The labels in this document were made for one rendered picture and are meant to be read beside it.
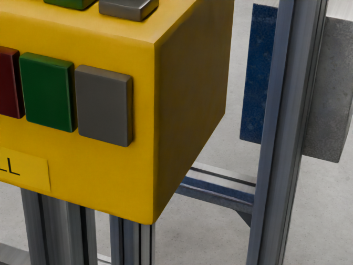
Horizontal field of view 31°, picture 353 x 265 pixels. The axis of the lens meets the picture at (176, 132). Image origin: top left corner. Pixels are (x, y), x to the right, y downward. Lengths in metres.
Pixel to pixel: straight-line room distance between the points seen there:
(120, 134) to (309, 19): 0.53
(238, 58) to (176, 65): 2.29
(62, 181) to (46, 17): 0.08
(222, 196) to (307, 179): 0.99
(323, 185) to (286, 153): 1.08
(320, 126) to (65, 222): 0.62
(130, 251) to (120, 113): 0.84
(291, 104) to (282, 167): 0.10
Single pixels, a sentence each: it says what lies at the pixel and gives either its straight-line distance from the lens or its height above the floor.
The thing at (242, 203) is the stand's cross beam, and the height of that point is 0.56.
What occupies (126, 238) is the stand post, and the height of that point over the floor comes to 0.44.
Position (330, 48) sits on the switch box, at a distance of 0.87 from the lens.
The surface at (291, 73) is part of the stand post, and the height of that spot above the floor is 0.79.
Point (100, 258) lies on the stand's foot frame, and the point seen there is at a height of 0.08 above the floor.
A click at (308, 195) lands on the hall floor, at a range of 1.88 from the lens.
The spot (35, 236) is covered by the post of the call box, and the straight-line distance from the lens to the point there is 0.38.
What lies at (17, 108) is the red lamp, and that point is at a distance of 0.27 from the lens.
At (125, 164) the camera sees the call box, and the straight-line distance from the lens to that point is 0.26.
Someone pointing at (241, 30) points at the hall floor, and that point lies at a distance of 2.78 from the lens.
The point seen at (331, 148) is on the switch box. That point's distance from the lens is 0.94.
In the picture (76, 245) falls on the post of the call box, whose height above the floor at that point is 0.91.
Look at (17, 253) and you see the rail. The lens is 0.45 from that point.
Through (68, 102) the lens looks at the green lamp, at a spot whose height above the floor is 1.04.
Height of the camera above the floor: 1.17
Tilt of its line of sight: 34 degrees down
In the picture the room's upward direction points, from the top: 2 degrees clockwise
